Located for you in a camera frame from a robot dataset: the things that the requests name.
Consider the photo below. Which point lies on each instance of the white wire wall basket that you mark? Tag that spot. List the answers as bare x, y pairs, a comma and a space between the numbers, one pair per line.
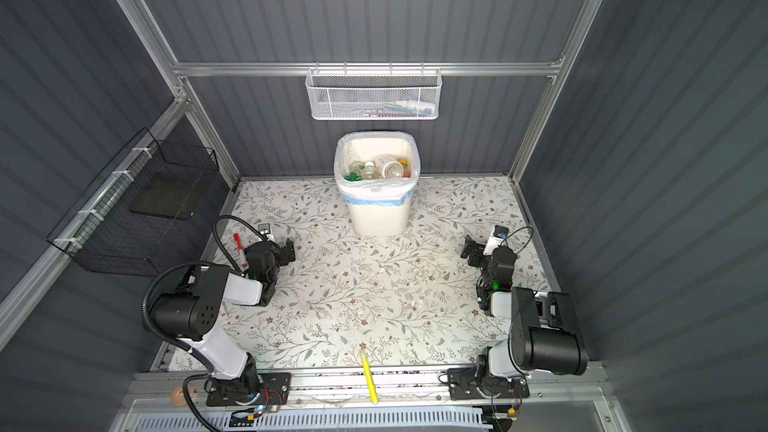
348, 97

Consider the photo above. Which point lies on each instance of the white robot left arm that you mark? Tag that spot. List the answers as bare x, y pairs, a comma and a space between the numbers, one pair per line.
182, 306

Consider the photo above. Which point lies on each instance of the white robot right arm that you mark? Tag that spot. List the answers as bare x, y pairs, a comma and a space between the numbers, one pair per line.
544, 332

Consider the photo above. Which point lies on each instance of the red white marker pen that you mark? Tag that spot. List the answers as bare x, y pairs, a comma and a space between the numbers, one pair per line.
242, 261

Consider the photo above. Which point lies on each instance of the tape roll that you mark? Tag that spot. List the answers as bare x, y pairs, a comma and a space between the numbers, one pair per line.
177, 397

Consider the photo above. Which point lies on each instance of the white bottle orange logo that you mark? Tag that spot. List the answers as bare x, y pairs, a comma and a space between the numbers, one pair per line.
389, 167

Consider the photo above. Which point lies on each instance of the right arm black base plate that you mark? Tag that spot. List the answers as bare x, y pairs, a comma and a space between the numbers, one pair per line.
465, 384

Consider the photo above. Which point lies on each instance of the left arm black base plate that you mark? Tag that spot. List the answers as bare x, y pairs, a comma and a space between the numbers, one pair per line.
268, 389

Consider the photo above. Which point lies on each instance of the white perforated cable tray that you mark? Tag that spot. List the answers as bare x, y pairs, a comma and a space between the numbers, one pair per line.
353, 419

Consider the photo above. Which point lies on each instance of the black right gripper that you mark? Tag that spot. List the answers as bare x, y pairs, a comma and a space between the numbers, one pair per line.
472, 247

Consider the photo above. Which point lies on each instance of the white ribbed trash bin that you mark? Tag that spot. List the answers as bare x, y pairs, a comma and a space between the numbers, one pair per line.
378, 207

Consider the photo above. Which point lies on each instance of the yellow highlighter pen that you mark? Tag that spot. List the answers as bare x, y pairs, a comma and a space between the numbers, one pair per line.
372, 391

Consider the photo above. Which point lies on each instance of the clear bottle green label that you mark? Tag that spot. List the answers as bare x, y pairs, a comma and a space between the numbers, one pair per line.
366, 169

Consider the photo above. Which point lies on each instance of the black wire wall basket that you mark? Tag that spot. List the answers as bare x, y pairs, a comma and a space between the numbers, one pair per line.
146, 216

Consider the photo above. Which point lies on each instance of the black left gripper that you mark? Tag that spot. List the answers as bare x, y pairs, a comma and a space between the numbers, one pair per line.
282, 254

